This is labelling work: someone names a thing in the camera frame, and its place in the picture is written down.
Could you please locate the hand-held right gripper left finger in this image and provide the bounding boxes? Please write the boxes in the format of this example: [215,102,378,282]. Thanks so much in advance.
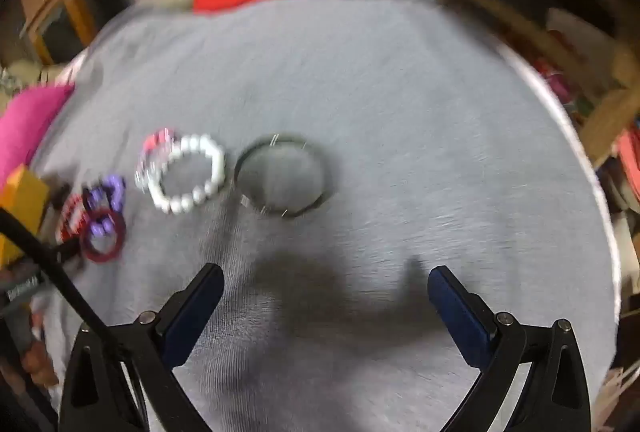
[59,263,224,432]

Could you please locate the person's left hand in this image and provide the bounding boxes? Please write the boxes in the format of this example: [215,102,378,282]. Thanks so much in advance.
[22,342,60,387]

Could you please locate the pink bead bracelet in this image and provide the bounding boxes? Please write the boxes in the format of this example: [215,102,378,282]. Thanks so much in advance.
[136,128,181,190]

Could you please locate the black cable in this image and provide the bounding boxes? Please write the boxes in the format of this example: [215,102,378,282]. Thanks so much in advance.
[0,206,151,432]

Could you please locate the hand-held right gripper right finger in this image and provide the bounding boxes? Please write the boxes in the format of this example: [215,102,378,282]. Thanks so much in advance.
[427,265,593,432]

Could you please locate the wooden cabinet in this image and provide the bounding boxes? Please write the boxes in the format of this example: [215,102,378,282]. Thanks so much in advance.
[20,0,136,65]

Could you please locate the purple bead bracelet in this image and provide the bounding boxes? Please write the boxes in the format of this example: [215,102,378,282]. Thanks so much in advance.
[82,175,127,238]

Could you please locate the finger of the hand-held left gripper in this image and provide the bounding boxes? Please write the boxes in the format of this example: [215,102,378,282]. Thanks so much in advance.
[45,239,83,270]

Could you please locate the grey cloth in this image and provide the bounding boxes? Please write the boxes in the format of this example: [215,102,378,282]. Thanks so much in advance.
[30,0,621,432]

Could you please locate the pink pillow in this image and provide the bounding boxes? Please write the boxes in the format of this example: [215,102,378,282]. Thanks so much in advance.
[0,83,76,185]

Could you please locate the red bead bracelet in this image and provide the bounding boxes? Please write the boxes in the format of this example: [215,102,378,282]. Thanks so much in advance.
[56,193,91,243]

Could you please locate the orange box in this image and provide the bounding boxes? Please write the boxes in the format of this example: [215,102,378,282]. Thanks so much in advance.
[0,164,52,263]

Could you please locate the white bead bracelet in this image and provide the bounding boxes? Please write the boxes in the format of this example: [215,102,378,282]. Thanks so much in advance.
[149,134,227,214]

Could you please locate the dark red bangle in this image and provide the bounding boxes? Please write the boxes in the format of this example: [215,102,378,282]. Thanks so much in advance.
[80,208,126,263]

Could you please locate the thin dark bangle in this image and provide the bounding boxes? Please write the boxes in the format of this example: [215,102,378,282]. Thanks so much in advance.
[233,133,334,219]

